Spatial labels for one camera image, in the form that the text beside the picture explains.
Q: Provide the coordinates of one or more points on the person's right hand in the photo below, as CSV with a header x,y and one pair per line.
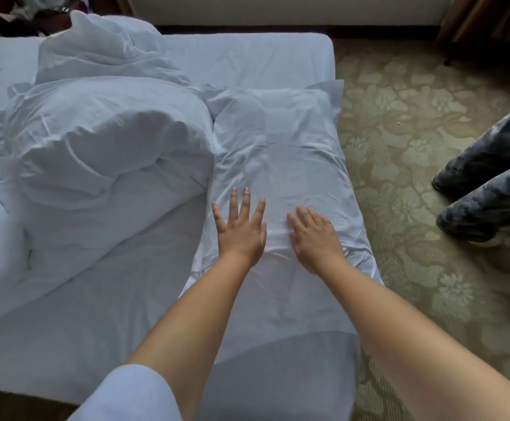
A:
x,y
316,243

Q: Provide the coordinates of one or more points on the person's left hand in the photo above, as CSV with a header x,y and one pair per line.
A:
x,y
242,236

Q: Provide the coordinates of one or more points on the white pillow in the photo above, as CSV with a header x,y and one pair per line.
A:
x,y
281,144

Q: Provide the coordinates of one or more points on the white bed sheet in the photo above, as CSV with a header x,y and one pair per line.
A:
x,y
255,57

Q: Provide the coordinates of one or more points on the person's left forearm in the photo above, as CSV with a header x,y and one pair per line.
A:
x,y
189,337

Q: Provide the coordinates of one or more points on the person's right forearm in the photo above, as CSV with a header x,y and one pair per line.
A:
x,y
421,346

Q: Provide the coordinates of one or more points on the person's white shirt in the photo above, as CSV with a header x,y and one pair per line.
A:
x,y
132,394

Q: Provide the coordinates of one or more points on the white duvet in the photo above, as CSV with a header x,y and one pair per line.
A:
x,y
106,144

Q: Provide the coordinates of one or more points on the wooden chair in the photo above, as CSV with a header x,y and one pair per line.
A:
x,y
478,17

